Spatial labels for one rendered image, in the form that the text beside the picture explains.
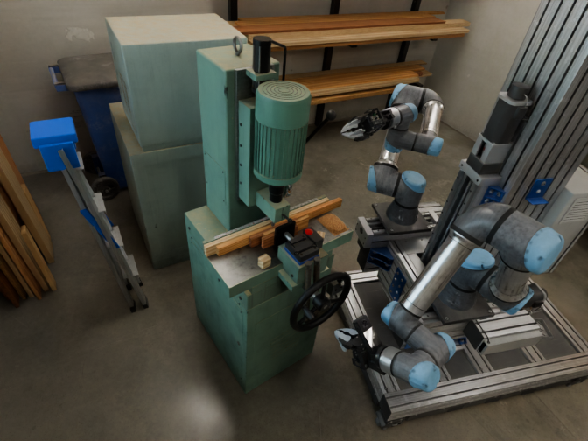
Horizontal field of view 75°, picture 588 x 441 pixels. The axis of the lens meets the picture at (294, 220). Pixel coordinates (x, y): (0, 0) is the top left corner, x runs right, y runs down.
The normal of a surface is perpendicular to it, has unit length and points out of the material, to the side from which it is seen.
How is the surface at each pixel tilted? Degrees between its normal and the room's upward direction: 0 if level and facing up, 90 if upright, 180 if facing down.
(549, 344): 0
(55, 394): 0
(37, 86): 90
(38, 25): 90
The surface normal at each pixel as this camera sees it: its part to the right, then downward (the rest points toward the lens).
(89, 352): 0.10, -0.75
